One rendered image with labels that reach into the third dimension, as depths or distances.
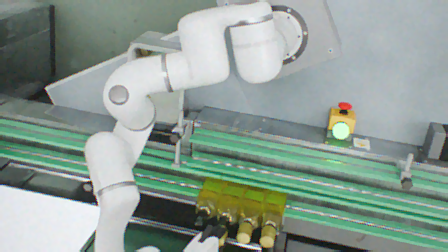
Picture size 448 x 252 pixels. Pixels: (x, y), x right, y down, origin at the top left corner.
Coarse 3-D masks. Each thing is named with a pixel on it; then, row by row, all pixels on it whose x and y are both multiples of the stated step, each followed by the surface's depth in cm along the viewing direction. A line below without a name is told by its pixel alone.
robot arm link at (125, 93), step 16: (128, 64) 111; (144, 64) 111; (160, 64) 111; (112, 80) 109; (128, 80) 109; (144, 80) 110; (160, 80) 111; (112, 96) 108; (128, 96) 108; (144, 96) 111; (112, 112) 109; (128, 112) 109; (144, 112) 114
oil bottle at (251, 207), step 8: (248, 192) 142; (256, 192) 143; (264, 192) 143; (248, 200) 138; (256, 200) 139; (264, 200) 141; (240, 208) 135; (248, 208) 135; (256, 208) 135; (240, 216) 134; (248, 216) 133; (256, 216) 134; (240, 224) 135; (256, 224) 134
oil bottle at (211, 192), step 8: (208, 184) 143; (216, 184) 143; (224, 184) 145; (200, 192) 138; (208, 192) 139; (216, 192) 139; (200, 200) 135; (208, 200) 136; (216, 200) 136; (208, 208) 135; (216, 208) 137; (208, 216) 136
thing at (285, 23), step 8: (280, 16) 134; (288, 16) 134; (280, 24) 127; (288, 24) 132; (296, 24) 134; (288, 32) 127; (296, 32) 135; (288, 40) 124; (296, 40) 135; (288, 48) 124; (296, 48) 136; (288, 56) 137
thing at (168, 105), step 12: (132, 48) 149; (144, 48) 149; (156, 48) 148; (156, 96) 161; (168, 96) 161; (180, 96) 152; (156, 108) 161; (168, 108) 162; (180, 108) 153; (156, 120) 157; (168, 120) 156
